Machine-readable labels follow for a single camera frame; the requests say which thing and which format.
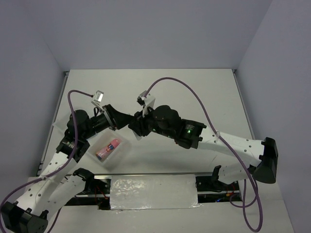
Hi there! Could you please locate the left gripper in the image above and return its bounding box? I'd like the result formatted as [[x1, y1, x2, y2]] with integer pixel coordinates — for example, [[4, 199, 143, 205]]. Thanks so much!
[[82, 104, 134, 140]]

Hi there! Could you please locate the clear plastic container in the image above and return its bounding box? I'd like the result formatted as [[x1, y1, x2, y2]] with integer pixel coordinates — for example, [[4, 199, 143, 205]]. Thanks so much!
[[49, 118, 130, 174]]

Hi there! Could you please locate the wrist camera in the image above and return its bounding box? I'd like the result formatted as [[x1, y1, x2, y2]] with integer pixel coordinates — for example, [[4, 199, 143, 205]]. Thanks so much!
[[137, 90, 156, 117], [91, 90, 104, 108]]

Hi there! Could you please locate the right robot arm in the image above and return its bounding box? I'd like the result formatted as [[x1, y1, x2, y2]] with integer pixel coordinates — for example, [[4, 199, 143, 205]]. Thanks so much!
[[128, 105, 278, 190]]

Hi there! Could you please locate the right table rail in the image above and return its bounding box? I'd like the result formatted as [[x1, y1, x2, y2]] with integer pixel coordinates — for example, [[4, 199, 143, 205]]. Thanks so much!
[[231, 69, 256, 139]]

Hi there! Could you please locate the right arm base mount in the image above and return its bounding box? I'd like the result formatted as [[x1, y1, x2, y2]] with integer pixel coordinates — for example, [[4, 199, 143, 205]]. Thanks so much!
[[195, 174, 241, 203]]

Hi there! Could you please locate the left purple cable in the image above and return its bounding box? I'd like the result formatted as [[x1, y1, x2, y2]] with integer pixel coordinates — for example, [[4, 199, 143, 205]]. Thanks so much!
[[0, 90, 94, 233]]

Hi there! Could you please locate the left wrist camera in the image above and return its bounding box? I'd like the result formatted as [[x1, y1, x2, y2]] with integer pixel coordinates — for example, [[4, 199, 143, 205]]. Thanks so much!
[[91, 90, 104, 108]]

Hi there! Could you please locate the green highlighter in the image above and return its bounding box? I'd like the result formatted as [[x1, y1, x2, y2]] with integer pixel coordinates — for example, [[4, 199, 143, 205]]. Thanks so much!
[[132, 129, 142, 141]]

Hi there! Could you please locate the pink highlighter in container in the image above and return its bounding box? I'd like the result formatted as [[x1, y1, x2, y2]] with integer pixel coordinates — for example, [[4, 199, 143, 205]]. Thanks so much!
[[105, 139, 120, 152]]

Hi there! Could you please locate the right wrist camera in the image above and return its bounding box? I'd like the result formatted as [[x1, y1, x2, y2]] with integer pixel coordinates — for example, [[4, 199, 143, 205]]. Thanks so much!
[[137, 90, 156, 117]]

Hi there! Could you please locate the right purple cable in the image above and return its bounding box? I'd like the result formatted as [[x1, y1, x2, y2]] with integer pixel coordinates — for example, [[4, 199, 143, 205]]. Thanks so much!
[[144, 77, 263, 231]]

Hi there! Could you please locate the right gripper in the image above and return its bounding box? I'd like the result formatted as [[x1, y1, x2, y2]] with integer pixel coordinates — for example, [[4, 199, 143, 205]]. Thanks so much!
[[128, 104, 174, 139]]

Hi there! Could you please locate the purple cable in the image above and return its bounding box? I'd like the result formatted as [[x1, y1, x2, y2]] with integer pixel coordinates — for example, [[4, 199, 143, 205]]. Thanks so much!
[[144, 77, 263, 231], [0, 90, 94, 233]]

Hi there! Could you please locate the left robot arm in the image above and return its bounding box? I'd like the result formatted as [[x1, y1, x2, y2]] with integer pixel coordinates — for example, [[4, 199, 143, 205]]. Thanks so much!
[[0, 104, 133, 233]]

